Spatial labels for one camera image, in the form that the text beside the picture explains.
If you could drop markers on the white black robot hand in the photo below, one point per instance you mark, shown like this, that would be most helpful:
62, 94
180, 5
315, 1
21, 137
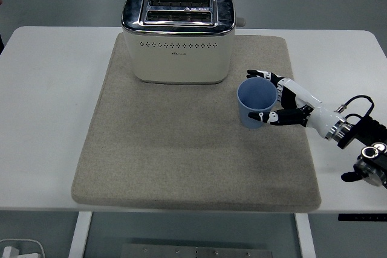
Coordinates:
302, 95

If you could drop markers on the blue plastic cup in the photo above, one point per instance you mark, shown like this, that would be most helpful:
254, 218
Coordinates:
251, 98

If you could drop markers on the white chrome two-slot toaster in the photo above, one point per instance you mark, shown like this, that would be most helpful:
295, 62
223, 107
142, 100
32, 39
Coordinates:
178, 61

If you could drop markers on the black table control panel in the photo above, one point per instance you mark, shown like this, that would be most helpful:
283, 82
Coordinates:
362, 217

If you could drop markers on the beige felt mat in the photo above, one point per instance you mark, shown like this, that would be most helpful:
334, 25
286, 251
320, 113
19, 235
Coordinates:
181, 161

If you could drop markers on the white table leg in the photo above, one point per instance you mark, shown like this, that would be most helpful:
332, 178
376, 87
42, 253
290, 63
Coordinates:
305, 237
79, 235

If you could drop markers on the white plug adapter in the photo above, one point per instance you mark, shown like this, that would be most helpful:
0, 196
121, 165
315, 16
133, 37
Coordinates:
9, 252

